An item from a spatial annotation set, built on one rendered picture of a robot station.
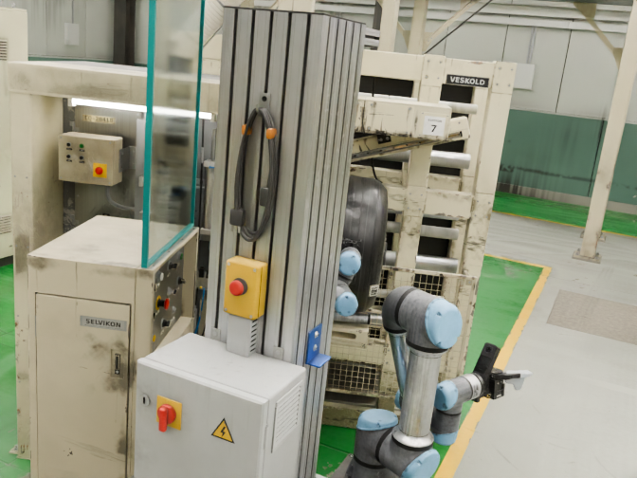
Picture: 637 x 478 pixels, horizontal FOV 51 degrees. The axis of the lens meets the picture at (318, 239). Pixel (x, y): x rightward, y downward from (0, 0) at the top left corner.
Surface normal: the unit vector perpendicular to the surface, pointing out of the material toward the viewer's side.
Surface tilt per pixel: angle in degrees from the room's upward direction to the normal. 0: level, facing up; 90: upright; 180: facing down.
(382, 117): 90
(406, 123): 90
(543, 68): 90
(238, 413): 90
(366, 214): 49
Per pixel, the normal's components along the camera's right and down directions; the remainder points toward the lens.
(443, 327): 0.64, 0.14
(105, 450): -0.08, 0.26
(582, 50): -0.43, 0.20
